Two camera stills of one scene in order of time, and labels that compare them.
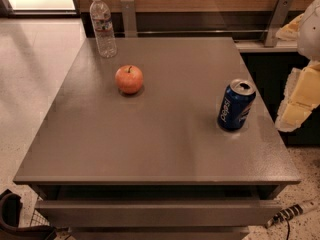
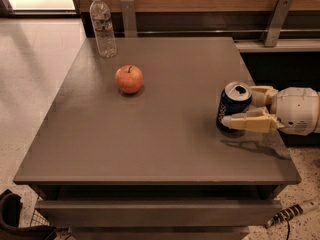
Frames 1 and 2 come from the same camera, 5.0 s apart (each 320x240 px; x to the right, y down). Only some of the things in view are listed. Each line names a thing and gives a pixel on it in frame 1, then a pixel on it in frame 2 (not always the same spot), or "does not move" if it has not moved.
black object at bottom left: x=10 y=205 does not move
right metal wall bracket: x=280 y=15 does not move
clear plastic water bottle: x=103 y=27 does not move
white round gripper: x=310 y=32 -> x=294 y=109
